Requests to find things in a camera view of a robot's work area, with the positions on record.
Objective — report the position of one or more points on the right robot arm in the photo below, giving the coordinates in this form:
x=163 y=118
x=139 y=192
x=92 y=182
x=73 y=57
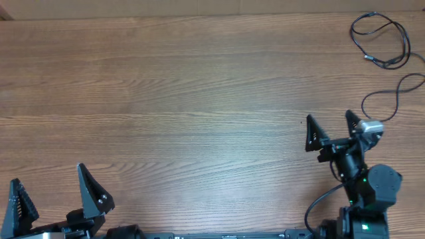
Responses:
x=371 y=191

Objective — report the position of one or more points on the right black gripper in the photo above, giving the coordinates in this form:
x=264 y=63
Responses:
x=314 y=141

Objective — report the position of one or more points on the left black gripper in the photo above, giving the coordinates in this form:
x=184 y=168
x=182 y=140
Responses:
x=77 y=226

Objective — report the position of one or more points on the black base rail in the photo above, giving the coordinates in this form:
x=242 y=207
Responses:
x=286 y=234

